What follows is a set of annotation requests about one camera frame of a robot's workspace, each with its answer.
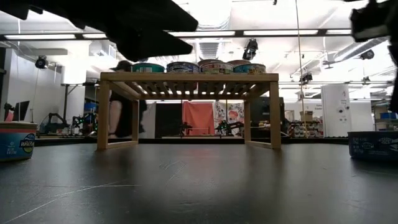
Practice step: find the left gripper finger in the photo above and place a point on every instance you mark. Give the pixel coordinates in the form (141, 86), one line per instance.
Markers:
(146, 46)
(149, 15)

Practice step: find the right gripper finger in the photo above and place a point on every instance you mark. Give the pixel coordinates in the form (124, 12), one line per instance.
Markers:
(395, 77)

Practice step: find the teal label tin can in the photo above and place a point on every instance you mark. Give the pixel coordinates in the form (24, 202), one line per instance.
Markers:
(147, 68)

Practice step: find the silver-lidded tin can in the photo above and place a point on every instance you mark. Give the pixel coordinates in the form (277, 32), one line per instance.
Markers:
(183, 68)

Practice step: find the green label tin can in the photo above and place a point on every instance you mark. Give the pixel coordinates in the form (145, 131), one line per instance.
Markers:
(217, 69)

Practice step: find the background black robot arm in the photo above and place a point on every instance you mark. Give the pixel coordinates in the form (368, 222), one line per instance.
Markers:
(230, 127)
(71, 123)
(185, 128)

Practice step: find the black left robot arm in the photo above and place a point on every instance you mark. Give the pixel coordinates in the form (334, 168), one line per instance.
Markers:
(12, 6)

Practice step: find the background shelf blue bin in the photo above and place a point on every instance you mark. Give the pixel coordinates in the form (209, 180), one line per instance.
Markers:
(387, 118)

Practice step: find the wooden slatted shelf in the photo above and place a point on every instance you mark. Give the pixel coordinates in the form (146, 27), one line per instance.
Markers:
(186, 76)

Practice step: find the background goods shelf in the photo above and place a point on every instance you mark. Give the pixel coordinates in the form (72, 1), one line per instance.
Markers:
(311, 130)

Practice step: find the ceiling light tube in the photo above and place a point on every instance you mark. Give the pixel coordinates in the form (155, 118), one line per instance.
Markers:
(339, 31)
(93, 35)
(211, 33)
(40, 36)
(280, 32)

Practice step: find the white panel on stand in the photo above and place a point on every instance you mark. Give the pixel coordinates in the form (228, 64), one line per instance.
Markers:
(73, 74)

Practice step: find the white tall cabinet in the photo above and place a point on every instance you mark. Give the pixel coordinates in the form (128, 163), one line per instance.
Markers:
(335, 109)

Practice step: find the dark blue label tin can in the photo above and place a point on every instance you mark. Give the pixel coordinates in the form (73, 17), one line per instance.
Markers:
(373, 146)

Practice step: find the white curtain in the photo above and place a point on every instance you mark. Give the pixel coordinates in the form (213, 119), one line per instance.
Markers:
(150, 119)

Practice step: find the person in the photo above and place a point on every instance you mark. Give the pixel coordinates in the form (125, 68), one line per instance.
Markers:
(124, 118)

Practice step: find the blue storage bin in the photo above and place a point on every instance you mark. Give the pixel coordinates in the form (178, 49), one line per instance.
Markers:
(90, 107)

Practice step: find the orange backdrop cloth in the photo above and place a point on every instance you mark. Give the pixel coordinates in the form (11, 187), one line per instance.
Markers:
(199, 116)

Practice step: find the black stand pole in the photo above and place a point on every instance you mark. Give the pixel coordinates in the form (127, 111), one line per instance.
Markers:
(66, 102)

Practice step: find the background table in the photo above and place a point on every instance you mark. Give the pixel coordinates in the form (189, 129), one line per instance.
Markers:
(174, 137)

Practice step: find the cardboard box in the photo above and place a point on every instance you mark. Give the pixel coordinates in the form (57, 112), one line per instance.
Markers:
(307, 116)

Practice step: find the illustrated white poster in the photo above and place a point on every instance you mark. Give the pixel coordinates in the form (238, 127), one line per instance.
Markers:
(236, 112)

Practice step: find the black monitor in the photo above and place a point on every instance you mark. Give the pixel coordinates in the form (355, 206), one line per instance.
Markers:
(20, 110)

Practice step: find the black cabinet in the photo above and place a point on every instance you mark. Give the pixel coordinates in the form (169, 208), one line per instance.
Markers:
(261, 109)

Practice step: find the slanted grey ceiling duct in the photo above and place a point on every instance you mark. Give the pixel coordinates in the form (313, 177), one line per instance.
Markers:
(367, 45)

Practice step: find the round silver ventilation duct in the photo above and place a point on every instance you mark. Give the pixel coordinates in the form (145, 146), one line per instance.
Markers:
(214, 12)

